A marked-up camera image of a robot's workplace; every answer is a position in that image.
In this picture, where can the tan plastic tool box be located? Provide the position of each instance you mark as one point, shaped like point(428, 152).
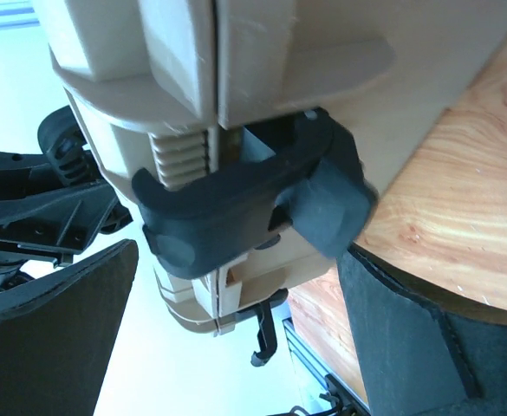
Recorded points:
point(251, 140)

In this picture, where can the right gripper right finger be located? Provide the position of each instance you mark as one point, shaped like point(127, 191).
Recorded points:
point(422, 349)

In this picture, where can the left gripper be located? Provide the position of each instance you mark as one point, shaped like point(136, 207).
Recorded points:
point(53, 204)

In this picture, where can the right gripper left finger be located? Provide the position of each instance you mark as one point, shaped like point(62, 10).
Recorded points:
point(57, 334)

